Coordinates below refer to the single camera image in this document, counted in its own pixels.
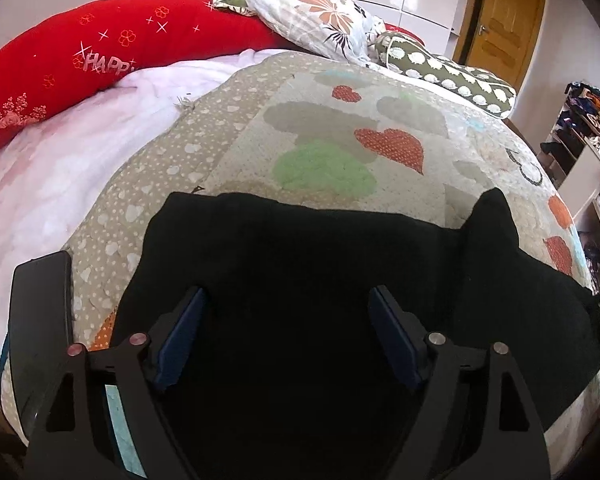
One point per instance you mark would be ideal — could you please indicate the black pants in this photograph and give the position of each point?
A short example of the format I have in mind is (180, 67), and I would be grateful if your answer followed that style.
(305, 260)

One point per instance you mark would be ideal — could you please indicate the white shelf unit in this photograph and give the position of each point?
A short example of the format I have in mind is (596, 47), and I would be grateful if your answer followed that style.
(595, 180)

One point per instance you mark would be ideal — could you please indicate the long red embroidered pillow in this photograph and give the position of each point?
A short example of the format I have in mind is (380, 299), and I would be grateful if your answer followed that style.
(130, 25)

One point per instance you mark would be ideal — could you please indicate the white floral pillow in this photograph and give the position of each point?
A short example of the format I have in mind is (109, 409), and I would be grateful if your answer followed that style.
(305, 15)

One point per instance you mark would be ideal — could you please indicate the heart print quilt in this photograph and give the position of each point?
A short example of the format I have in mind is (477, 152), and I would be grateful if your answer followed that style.
(330, 125)

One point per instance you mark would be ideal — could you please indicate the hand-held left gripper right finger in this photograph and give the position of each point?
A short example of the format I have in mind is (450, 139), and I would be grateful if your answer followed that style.
(395, 342)

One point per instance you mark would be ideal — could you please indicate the pale pink bed sheet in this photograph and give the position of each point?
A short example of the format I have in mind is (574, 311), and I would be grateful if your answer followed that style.
(55, 185)

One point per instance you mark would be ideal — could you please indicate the wooden door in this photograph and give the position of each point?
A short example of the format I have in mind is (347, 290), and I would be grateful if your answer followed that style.
(505, 25)

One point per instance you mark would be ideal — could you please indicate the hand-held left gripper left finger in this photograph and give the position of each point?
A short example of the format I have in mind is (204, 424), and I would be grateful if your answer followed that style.
(180, 342)

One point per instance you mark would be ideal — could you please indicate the green hedgehog print bolster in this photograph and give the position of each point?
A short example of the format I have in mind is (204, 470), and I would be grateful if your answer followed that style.
(455, 80)

